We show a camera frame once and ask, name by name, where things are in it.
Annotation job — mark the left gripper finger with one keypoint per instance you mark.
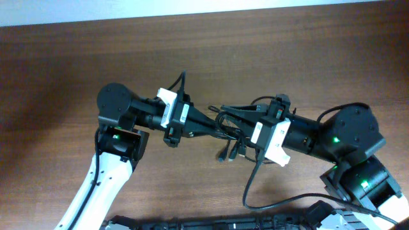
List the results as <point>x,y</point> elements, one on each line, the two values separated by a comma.
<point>197,121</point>
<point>199,132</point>

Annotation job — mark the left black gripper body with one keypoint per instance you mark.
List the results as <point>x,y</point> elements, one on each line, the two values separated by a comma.
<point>176,119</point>

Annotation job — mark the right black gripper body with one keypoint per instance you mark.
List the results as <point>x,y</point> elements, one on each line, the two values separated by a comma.
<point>281,108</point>

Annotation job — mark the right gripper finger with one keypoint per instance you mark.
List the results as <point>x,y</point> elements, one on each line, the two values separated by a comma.
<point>246,134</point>
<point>246,112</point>

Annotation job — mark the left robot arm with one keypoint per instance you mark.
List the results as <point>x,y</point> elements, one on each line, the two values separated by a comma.
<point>120,144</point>

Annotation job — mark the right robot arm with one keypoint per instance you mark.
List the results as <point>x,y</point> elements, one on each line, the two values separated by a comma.
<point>347,136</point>

